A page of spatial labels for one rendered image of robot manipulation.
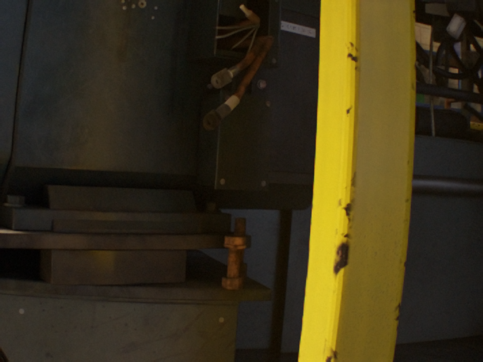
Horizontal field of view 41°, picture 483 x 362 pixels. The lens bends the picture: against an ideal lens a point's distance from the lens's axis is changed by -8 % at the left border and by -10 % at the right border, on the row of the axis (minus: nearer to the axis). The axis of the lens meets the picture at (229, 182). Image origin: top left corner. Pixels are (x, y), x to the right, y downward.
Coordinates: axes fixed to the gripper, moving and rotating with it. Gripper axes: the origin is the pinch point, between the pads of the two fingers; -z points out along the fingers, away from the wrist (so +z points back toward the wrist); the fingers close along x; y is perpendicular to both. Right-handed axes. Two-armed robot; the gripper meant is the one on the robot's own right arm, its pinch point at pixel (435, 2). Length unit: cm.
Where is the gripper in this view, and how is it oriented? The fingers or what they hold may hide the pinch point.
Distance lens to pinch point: 140.7
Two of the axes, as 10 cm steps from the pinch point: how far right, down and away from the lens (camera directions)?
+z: 9.0, 0.6, -4.3
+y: 0.6, -10.0, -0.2
